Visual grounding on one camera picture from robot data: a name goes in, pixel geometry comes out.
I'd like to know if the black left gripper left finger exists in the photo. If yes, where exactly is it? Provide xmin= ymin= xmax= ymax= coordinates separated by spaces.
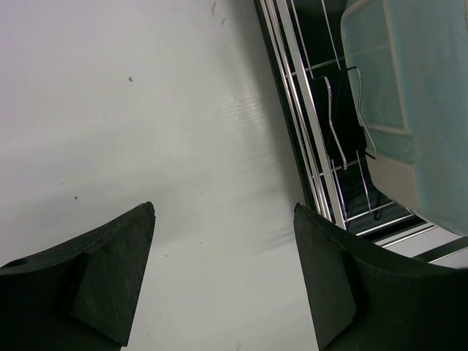
xmin=1 ymin=202 xmax=156 ymax=350

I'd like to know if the black drip tray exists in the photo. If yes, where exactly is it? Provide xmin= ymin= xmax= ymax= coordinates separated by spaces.
xmin=255 ymin=1 xmax=467 ymax=267

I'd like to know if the light green rectangular plate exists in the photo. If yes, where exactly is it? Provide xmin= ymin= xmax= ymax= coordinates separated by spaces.
xmin=341 ymin=1 xmax=467 ymax=235

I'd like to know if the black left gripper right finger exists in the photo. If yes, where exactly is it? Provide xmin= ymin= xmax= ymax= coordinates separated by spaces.
xmin=293 ymin=204 xmax=467 ymax=350

